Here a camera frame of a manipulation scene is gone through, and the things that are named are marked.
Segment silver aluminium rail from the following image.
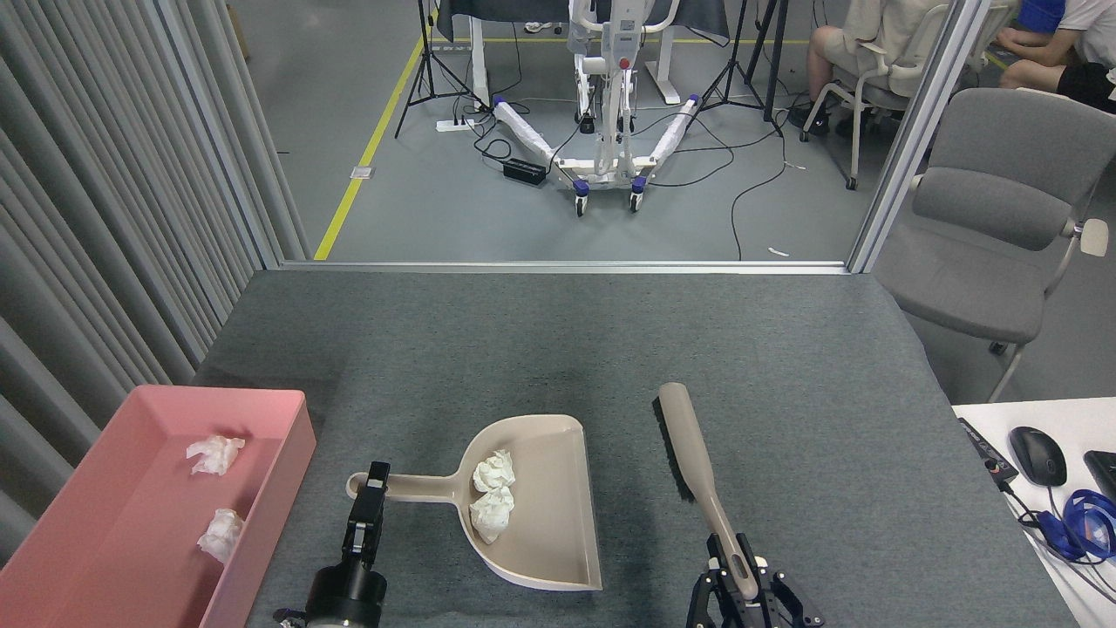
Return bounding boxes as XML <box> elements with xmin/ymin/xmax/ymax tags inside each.
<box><xmin>279</xmin><ymin>260</ymin><xmax>851</xmax><ymax>275</ymax></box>

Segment black floor cable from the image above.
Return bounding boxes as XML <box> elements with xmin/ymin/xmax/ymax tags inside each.
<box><xmin>650</xmin><ymin>113</ymin><xmax>790</xmax><ymax>261</ymax></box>

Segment grey ribbed wall panel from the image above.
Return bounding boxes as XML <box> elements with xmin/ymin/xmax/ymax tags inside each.
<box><xmin>0</xmin><ymin>0</ymin><xmax>310</xmax><ymax>568</ymax></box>

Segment black keyboard corner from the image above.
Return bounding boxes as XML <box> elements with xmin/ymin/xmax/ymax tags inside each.
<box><xmin>1084</xmin><ymin>450</ymin><xmax>1116</xmax><ymax>504</ymax></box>

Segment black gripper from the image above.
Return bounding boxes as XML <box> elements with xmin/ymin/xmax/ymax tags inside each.
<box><xmin>305</xmin><ymin>462</ymin><xmax>391</xmax><ymax>628</ymax></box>
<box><xmin>687</xmin><ymin>534</ymin><xmax>825</xmax><ymax>628</ymax></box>

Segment white desk with black cloth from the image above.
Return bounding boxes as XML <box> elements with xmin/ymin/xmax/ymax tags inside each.
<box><xmin>433</xmin><ymin>0</ymin><xmax>732</xmax><ymax>110</ymax></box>

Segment white stand on wheels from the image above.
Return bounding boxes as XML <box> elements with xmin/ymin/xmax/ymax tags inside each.
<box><xmin>491</xmin><ymin>0</ymin><xmax>703</xmax><ymax>217</ymax></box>

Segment black computer mouse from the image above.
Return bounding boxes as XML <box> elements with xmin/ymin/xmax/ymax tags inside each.
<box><xmin>1010</xmin><ymin>427</ymin><xmax>1067</xmax><ymax>488</ymax></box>

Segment white mesh office chair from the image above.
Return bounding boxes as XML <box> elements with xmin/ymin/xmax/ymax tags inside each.
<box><xmin>800</xmin><ymin>4</ymin><xmax>951</xmax><ymax>191</ymax></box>

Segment person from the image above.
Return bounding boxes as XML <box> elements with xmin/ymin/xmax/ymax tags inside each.
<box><xmin>787</xmin><ymin>0</ymin><xmax>951</xmax><ymax>138</ymax></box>
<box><xmin>990</xmin><ymin>0</ymin><xmax>1116</xmax><ymax>114</ymax></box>

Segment pink plastic bin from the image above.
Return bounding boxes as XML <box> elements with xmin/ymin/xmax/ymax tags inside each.
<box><xmin>0</xmin><ymin>386</ymin><xmax>317</xmax><ymax>628</ymax></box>

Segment white side table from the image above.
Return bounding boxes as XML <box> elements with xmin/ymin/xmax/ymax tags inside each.
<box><xmin>952</xmin><ymin>398</ymin><xmax>1116</xmax><ymax>628</ymax></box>

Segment black tripod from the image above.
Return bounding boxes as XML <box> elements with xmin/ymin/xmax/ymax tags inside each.
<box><xmin>689</xmin><ymin>0</ymin><xmax>786</xmax><ymax>139</ymax></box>
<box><xmin>394</xmin><ymin>0</ymin><xmax>489</xmax><ymax>140</ymax></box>

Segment blue lanyard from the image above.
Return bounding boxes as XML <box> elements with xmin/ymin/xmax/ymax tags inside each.
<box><xmin>1059</xmin><ymin>489</ymin><xmax>1116</xmax><ymax>562</ymax></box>

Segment grey office chair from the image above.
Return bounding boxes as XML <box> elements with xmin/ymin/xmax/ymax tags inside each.
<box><xmin>872</xmin><ymin>87</ymin><xmax>1116</xmax><ymax>404</ymax></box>

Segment silver aluminium post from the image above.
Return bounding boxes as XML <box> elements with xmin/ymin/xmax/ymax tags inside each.
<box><xmin>847</xmin><ymin>0</ymin><xmax>995</xmax><ymax>274</ymax></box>

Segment beige hand brush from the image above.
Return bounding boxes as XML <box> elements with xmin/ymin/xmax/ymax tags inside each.
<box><xmin>652</xmin><ymin>382</ymin><xmax>761</xmax><ymax>601</ymax></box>

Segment beige plastic dustpan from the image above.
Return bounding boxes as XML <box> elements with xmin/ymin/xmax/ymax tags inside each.
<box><xmin>346</xmin><ymin>414</ymin><xmax>603</xmax><ymax>592</ymax></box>

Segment flat black device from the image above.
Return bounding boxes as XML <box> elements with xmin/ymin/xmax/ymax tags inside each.
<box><xmin>957</xmin><ymin>418</ymin><xmax>1019</xmax><ymax>486</ymax></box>

